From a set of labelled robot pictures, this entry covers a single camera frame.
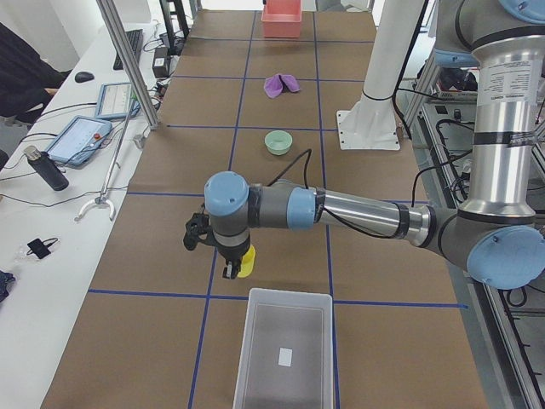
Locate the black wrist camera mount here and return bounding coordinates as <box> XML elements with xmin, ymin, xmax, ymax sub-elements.
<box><xmin>183</xmin><ymin>212</ymin><xmax>216</xmax><ymax>251</ymax></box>

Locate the translucent plastic storage box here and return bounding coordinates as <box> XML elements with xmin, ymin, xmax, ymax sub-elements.
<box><xmin>232</xmin><ymin>288</ymin><xmax>334</xmax><ymax>408</ymax></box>

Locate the yellow plastic cup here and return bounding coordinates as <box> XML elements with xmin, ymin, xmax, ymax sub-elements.
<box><xmin>238</xmin><ymin>245</ymin><xmax>256</xmax><ymax>279</ymax></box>

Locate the aluminium frame post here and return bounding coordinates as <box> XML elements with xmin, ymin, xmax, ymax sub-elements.
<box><xmin>96</xmin><ymin>0</ymin><xmax>159</xmax><ymax>130</ymax></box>

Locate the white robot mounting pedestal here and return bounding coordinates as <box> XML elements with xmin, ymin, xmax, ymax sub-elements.
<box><xmin>336</xmin><ymin>0</ymin><xmax>427</xmax><ymax>151</ymax></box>

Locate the person in black clothes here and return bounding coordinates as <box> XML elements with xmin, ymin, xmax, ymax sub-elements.
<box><xmin>1</xmin><ymin>24</ymin><xmax>72</xmax><ymax>124</ymax></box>

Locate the mint green bowl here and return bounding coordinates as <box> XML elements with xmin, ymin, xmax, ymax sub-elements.
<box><xmin>264</xmin><ymin>130</ymin><xmax>293</xmax><ymax>156</ymax></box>

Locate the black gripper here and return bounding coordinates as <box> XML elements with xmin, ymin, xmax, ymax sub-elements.
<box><xmin>216</xmin><ymin>238</ymin><xmax>250</xmax><ymax>279</ymax></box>

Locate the black power adapter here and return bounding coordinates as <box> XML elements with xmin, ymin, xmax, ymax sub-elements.
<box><xmin>152</xmin><ymin>47</ymin><xmax>171</xmax><ymax>78</ymax></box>

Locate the black computer mouse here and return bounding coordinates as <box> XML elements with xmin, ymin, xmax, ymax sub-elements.
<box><xmin>74</xmin><ymin>71</ymin><xmax>95</xmax><ymax>84</ymax></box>

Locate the black water bottle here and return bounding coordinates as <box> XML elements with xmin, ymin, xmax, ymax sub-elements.
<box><xmin>23</xmin><ymin>145</ymin><xmax>69</xmax><ymax>191</ymax></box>

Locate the white grabber stick tool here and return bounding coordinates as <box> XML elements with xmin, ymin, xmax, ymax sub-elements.
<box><xmin>74</xmin><ymin>96</ymin><xmax>137</xmax><ymax>222</ymax></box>

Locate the pink plastic bin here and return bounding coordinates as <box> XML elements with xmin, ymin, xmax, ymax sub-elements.
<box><xmin>261</xmin><ymin>0</ymin><xmax>302</xmax><ymax>38</ymax></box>

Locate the small black pouch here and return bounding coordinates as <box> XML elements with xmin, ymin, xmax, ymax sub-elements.
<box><xmin>26</xmin><ymin>237</ymin><xmax>59</xmax><ymax>260</ymax></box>

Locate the black keyboard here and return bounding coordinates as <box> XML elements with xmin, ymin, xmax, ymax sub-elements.
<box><xmin>112</xmin><ymin>28</ymin><xmax>145</xmax><ymax>72</ymax></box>

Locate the blue teach pendant tablet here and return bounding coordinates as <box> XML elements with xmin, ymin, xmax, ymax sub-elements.
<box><xmin>45</xmin><ymin>116</ymin><xmax>112</xmax><ymax>167</ymax></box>

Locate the purple cloth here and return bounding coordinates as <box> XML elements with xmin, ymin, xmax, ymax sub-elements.
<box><xmin>263</xmin><ymin>73</ymin><xmax>301</xmax><ymax>99</ymax></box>

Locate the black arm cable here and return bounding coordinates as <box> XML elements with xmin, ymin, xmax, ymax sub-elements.
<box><xmin>266</xmin><ymin>148</ymin><xmax>465</xmax><ymax>239</ymax></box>

